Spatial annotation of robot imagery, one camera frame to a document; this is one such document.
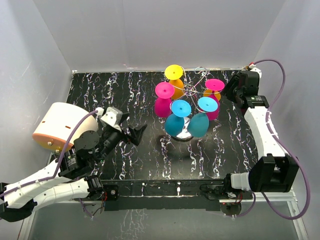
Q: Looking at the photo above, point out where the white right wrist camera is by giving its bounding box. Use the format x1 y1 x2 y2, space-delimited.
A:
245 62 262 78

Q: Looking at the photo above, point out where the orange wine glass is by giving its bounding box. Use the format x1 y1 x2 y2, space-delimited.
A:
164 64 184 100
203 89 221 102

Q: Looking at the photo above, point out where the white orange appliance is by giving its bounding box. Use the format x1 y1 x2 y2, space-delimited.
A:
32 102 89 154

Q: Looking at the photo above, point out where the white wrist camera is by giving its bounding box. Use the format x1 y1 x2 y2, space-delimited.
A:
245 62 262 78
96 107 123 132

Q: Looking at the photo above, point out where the magenta wine glass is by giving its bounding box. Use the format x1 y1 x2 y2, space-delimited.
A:
154 82 175 118
205 78 225 121

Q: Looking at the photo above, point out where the blue wine glass back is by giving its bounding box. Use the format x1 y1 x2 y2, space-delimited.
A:
187 97 217 138

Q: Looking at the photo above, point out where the chrome wire wine glass rack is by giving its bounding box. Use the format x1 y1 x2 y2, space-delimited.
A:
170 67 208 142

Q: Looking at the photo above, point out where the blue wine glass front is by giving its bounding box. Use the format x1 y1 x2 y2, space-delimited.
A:
164 99 192 137

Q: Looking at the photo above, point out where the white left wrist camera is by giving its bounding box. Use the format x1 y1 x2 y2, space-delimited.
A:
96 107 123 132

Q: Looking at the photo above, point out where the blue wine glass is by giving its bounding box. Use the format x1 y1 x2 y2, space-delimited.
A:
187 97 217 138
164 99 192 137

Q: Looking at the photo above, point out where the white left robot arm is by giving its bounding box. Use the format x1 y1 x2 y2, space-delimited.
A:
0 109 147 222

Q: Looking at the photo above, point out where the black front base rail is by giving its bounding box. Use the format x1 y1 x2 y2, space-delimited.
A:
74 178 246 213

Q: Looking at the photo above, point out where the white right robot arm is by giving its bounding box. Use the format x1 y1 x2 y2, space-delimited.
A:
222 70 299 199

